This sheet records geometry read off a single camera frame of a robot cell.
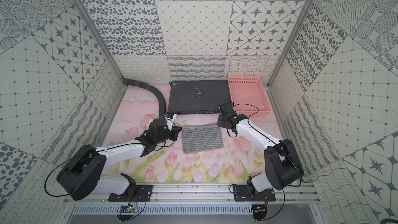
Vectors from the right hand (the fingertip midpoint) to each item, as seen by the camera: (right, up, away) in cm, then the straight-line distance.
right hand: (224, 122), depth 90 cm
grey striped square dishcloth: (-14, -10, +3) cm, 17 cm away
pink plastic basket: (+23, +16, +28) cm, 39 cm away
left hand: (-26, 0, -2) cm, 26 cm away
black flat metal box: (-17, +15, +18) cm, 29 cm away
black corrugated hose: (-63, +26, +29) cm, 73 cm away
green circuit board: (-47, -37, -19) cm, 63 cm away
